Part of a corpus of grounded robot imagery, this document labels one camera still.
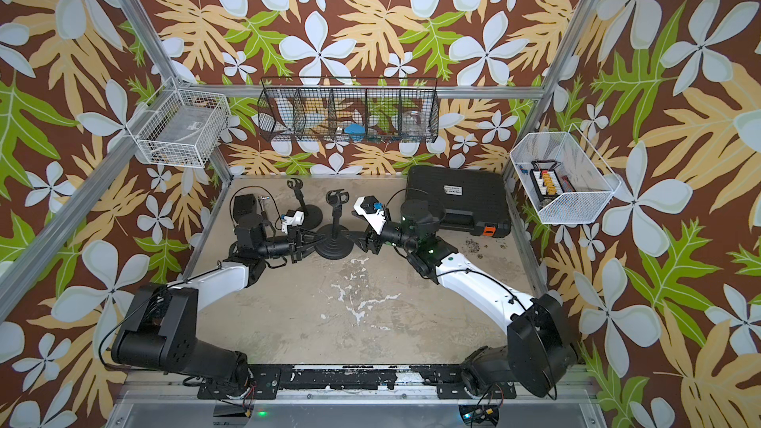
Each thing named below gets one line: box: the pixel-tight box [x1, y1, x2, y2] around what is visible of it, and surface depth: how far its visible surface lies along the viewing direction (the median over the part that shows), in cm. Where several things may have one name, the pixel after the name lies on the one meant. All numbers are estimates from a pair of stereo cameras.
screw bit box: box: [529, 160, 565, 201], surface depth 86 cm
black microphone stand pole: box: [286, 177, 308, 210], surface depth 95 cm
